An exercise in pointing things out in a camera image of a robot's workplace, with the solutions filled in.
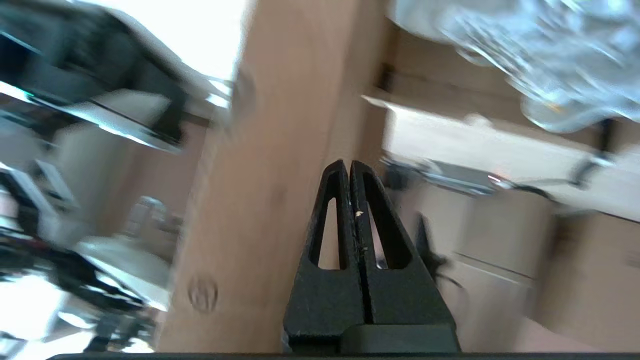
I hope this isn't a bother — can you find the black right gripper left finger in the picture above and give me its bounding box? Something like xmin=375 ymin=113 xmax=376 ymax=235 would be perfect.
xmin=282 ymin=160 xmax=369 ymax=353

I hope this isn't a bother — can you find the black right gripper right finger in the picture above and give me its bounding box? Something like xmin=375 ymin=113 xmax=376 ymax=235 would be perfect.
xmin=351 ymin=160 xmax=454 ymax=327

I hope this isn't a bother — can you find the brown cardboard shoe box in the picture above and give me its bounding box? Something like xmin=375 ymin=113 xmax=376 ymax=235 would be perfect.
xmin=155 ymin=0 xmax=396 ymax=353

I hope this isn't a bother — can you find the crumpled grey plastic sheet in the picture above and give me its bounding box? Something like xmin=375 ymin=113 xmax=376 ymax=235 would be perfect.
xmin=387 ymin=0 xmax=640 ymax=133

